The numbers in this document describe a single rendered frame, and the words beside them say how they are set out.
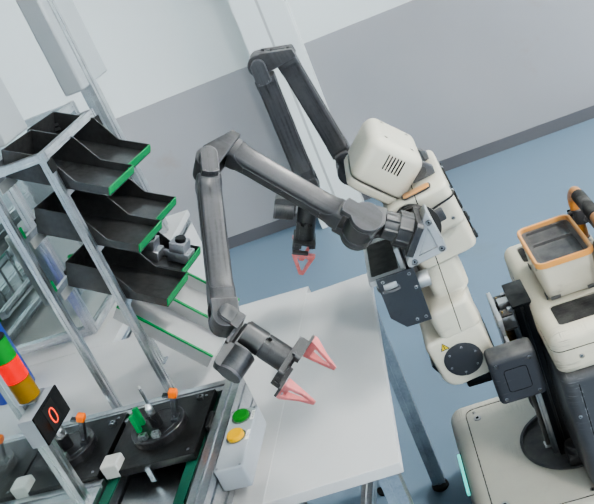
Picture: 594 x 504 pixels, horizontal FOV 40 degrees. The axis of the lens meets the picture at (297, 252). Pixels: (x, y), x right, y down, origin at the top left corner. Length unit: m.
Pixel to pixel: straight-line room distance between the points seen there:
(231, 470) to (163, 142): 3.74
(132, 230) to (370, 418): 0.76
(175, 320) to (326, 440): 0.57
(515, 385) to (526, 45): 3.37
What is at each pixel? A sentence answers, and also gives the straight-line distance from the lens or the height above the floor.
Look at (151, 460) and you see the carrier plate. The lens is 1.97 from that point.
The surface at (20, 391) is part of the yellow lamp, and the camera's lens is 1.81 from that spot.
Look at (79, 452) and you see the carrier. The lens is 2.12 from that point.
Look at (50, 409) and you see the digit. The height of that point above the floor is 1.22.
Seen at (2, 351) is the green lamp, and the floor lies 1.39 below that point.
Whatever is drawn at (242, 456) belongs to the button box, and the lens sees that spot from 1.83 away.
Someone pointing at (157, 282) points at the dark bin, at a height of 1.22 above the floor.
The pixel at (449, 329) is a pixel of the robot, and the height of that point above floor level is 0.83.
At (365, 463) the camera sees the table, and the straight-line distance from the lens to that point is 1.82.
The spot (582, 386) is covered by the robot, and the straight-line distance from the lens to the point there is 2.18.
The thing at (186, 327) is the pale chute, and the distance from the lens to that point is 2.23.
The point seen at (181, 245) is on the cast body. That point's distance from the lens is 2.22.
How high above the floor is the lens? 1.99
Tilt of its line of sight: 23 degrees down
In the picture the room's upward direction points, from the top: 24 degrees counter-clockwise
